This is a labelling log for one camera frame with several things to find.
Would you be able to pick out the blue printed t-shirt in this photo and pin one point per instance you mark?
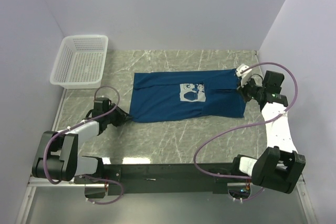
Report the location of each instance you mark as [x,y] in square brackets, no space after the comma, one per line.
[174,96]

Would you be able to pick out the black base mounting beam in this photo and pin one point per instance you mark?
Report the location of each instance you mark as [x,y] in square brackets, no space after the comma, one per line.
[111,179]

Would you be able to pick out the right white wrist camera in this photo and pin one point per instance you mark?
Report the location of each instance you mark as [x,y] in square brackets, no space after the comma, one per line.
[243,72]

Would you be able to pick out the white perforated plastic basket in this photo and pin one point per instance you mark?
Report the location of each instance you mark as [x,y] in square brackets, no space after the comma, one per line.
[80,62]

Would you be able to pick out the aluminium frame rails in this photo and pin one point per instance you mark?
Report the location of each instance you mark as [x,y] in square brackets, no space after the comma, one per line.
[164,143]

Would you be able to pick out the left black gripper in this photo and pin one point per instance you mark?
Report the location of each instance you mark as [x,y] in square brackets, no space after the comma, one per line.
[123,117]

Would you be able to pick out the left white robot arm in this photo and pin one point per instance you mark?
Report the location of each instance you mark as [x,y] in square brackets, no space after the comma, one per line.
[58,158]

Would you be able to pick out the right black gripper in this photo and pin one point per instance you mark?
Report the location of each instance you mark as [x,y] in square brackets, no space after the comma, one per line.
[242,90]

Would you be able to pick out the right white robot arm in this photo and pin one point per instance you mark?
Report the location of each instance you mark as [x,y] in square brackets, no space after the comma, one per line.
[280,165]

